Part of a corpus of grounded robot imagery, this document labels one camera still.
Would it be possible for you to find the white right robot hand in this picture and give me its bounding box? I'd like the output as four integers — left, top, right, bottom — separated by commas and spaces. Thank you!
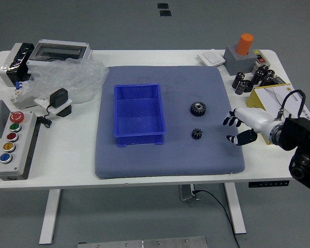
223, 107, 277, 147

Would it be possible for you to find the big black gear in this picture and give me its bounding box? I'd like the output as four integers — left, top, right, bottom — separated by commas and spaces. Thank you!
190, 101, 208, 117

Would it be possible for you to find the small black gear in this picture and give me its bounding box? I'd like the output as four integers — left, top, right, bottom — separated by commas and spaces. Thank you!
191, 128, 204, 141

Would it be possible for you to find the grey under-table power box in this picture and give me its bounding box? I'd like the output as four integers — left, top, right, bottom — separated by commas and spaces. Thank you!
179, 184, 200, 202

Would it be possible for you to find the blue plastic box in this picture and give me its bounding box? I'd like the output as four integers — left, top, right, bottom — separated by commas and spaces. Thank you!
114, 83, 167, 148

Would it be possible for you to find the grey distribution box tinted cover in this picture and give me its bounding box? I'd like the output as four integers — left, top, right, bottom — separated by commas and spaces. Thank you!
26, 39, 94, 68

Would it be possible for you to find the grey push-button control box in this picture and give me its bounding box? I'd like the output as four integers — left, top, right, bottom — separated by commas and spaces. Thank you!
0, 111, 38, 181

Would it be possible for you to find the yellow and white carton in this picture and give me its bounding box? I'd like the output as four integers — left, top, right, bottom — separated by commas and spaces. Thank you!
246, 83, 310, 146

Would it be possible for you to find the grey block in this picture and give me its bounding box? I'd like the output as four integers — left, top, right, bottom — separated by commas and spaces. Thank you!
224, 45, 258, 76

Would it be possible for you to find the black table control panel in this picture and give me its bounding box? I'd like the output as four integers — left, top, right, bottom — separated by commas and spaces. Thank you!
248, 180, 290, 188

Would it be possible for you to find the orange cylinder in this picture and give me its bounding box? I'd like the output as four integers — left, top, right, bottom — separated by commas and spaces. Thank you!
235, 33, 255, 55

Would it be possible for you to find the white table leg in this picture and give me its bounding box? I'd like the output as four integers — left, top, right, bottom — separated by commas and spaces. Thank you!
224, 182, 247, 235
38, 189, 61, 245

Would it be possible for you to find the blue-grey mat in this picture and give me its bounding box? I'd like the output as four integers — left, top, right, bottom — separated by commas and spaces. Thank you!
94, 65, 246, 180

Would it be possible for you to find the metal plate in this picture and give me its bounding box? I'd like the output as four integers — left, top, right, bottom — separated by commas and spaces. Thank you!
77, 236, 208, 248

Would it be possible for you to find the white and black socket stand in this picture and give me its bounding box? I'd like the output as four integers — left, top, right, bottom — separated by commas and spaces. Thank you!
33, 95, 74, 118

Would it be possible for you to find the clear plastic bag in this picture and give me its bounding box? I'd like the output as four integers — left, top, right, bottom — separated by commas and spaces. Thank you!
28, 58, 110, 104

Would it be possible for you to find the black power adapter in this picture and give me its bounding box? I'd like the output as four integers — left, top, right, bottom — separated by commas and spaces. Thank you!
49, 88, 69, 108

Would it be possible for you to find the white circuit breaker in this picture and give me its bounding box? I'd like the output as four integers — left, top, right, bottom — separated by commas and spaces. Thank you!
10, 80, 38, 111

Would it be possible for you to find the grey switch box red button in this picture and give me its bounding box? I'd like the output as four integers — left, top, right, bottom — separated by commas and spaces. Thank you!
252, 49, 268, 73

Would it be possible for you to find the white wall switch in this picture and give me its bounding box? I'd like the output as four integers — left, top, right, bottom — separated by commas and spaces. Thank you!
197, 50, 226, 67

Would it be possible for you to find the black power cable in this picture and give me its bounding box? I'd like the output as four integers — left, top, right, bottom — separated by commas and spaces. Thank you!
192, 190, 241, 248

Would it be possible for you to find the black adapter cord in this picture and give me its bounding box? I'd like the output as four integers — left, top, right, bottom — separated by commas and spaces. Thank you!
37, 104, 55, 129

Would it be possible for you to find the black and white enclosure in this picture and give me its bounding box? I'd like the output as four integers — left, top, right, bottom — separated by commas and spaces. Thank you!
0, 42, 36, 87

